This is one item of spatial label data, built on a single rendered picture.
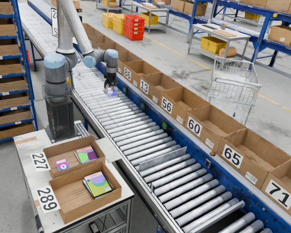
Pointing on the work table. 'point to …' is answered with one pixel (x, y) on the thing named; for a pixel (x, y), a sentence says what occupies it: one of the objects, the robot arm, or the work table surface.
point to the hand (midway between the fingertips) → (110, 91)
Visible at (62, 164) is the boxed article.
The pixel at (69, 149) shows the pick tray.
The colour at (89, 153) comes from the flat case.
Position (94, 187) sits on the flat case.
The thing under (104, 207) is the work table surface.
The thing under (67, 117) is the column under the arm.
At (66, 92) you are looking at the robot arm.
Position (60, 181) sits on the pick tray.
